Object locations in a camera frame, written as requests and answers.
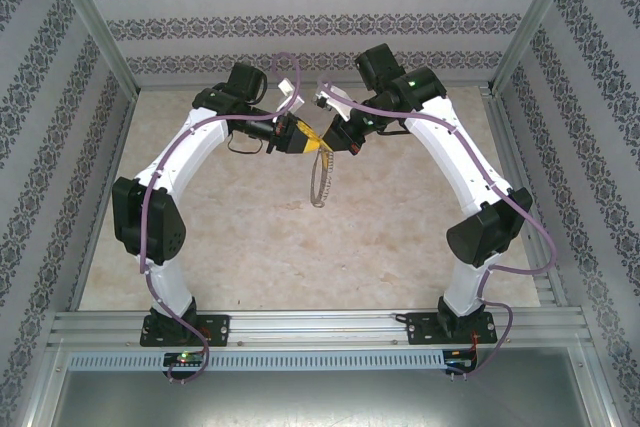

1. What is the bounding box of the metal plate with key rings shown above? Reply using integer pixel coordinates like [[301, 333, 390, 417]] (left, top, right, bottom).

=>
[[308, 146, 334, 209]]

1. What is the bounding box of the small circuit board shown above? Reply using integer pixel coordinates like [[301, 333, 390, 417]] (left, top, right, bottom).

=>
[[444, 349, 479, 371], [163, 351, 209, 369]]

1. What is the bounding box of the grey metal sheet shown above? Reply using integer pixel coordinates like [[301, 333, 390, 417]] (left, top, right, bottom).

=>
[[29, 346, 611, 427]]

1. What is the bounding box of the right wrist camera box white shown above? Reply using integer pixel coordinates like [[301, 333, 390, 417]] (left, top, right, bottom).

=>
[[313, 85, 374, 124]]

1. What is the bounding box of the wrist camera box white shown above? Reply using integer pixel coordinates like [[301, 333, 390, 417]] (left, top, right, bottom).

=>
[[276, 77, 306, 114], [313, 85, 374, 124]]

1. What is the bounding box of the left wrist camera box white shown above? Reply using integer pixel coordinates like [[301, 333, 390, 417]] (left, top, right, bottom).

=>
[[276, 77, 306, 114]]

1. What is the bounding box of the purple cable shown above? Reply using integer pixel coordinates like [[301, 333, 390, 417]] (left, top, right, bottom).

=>
[[139, 51, 304, 384], [317, 77, 559, 381]]

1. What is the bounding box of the aluminium side rail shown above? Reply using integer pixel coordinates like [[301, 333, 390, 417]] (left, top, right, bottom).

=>
[[482, 86, 569, 308], [69, 89, 139, 312]]

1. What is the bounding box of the aluminium frame post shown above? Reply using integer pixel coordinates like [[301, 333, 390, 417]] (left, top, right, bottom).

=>
[[47, 0, 140, 94], [489, 0, 587, 96]]

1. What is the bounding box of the aluminium mounting rail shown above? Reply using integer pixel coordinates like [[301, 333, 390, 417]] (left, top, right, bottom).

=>
[[48, 310, 587, 349]]

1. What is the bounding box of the slotted grey cable duct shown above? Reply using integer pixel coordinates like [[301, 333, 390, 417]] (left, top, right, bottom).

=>
[[67, 350, 447, 371]]

